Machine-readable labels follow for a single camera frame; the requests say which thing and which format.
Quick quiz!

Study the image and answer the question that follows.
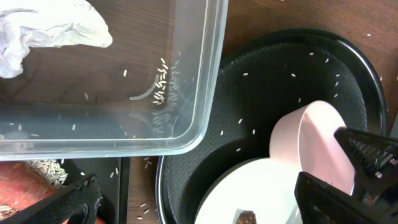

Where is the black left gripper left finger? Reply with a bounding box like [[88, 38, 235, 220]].
[[1, 174, 102, 224]]

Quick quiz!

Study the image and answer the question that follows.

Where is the rice and nutshell pile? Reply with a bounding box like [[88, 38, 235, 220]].
[[0, 159, 69, 220]]

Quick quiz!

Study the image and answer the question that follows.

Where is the white plate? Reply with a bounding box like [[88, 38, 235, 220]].
[[195, 158, 302, 224]]

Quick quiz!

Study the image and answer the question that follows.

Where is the brown food scrap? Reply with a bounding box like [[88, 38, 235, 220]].
[[236, 211, 257, 224]]

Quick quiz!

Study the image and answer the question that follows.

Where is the round black tray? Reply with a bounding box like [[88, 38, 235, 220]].
[[156, 29, 388, 223]]

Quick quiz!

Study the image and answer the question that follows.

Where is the black rectangular tray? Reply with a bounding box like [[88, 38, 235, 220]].
[[59, 157, 131, 223]]

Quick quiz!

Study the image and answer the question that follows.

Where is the orange carrot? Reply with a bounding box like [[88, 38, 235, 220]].
[[1, 162, 104, 223]]

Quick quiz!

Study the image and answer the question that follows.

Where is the white tissue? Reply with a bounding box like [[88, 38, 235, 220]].
[[1, 0, 113, 78]]

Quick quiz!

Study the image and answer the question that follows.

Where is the clear plastic bin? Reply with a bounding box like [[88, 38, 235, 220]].
[[1, 0, 228, 161]]

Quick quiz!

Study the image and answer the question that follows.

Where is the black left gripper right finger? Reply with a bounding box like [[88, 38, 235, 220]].
[[295, 128, 397, 224]]

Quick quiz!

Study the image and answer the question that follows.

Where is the pink bowl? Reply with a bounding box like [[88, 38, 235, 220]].
[[269, 101, 355, 195]]

